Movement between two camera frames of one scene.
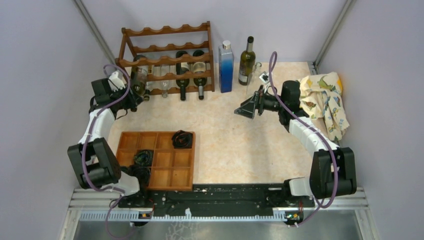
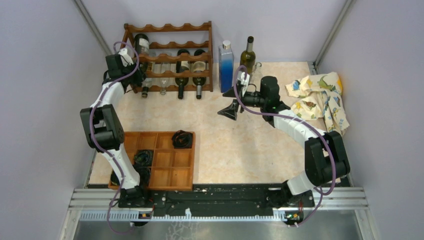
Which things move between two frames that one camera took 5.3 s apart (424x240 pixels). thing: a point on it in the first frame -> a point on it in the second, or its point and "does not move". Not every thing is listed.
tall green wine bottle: [246, 63] does not move
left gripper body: [128, 101] -> [136, 77]
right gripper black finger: [247, 108] -> [231, 111]
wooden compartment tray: [172, 168] does not move
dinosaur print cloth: [320, 94] does not move
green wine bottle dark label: [199, 67] does not move
